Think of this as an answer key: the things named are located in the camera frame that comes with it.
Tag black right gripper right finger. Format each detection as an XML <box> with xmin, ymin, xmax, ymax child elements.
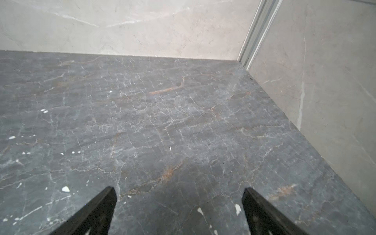
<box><xmin>242</xmin><ymin>188</ymin><xmax>308</xmax><ymax>235</ymax></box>

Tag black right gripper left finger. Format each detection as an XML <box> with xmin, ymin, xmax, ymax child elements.
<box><xmin>51</xmin><ymin>187</ymin><xmax>117</xmax><ymax>235</ymax></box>

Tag aluminium corner frame post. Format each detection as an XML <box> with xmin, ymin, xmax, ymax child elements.
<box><xmin>238</xmin><ymin>0</ymin><xmax>283</xmax><ymax>70</ymax></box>

